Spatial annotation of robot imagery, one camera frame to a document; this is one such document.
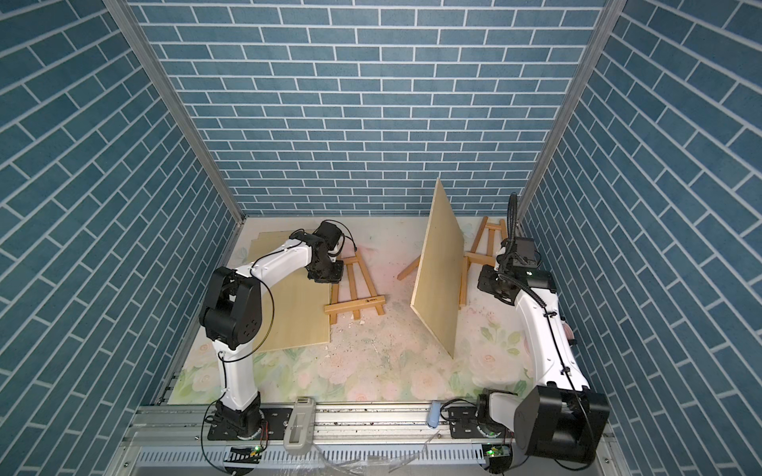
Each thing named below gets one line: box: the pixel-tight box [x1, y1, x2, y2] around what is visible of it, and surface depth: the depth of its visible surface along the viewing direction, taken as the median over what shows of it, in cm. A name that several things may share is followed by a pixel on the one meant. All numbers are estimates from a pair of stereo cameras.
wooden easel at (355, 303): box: [323, 248, 386, 326], surface depth 96 cm
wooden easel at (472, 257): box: [460, 216, 508, 285], surface depth 113 cm
